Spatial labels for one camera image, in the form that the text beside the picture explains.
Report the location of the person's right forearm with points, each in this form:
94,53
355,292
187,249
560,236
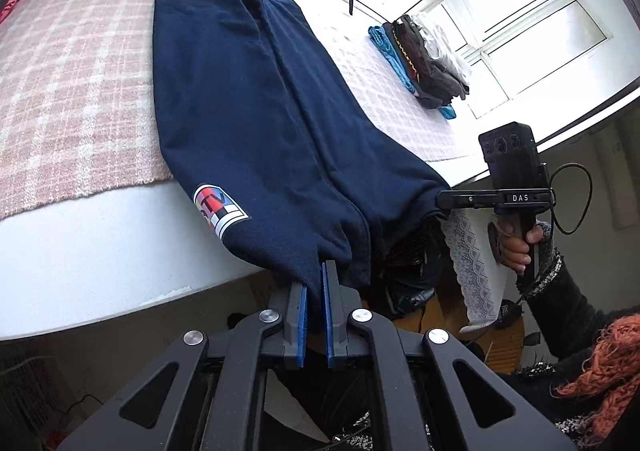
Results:
570,311

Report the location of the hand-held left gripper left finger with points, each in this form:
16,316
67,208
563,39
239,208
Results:
300,326

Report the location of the navy blue sweatshirt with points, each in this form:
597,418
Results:
240,106

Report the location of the white folded garment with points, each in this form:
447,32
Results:
445,48

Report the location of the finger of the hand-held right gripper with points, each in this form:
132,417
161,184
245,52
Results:
470,201

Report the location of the person's right hand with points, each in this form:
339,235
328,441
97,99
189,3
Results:
512,251

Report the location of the orange knitted scarf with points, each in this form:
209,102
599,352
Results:
610,366

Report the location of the wooden stool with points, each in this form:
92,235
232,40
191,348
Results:
450,316

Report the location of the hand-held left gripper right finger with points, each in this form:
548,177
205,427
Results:
328,316

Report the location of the blue knitted garment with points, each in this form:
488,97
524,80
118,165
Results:
392,58

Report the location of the white lace cloth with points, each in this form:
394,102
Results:
475,271

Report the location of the pink plaid blanket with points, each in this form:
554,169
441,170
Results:
75,81

